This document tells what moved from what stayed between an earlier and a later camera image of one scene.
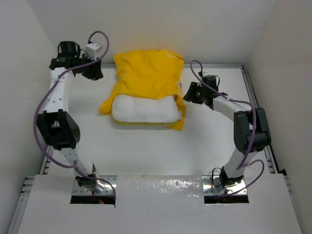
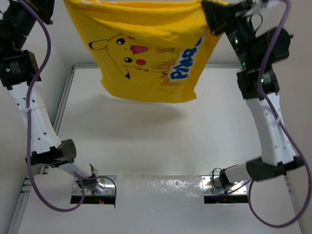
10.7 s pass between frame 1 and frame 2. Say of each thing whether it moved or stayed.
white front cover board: stayed
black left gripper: moved
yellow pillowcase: moved
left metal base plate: stayed
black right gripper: moved
